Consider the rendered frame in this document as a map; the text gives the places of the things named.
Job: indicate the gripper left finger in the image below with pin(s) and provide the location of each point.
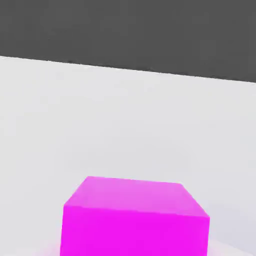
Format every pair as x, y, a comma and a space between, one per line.
52, 252

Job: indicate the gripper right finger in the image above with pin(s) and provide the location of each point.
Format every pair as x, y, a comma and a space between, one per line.
220, 251

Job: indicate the small magenta cube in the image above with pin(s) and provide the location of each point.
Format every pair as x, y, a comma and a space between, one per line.
134, 226

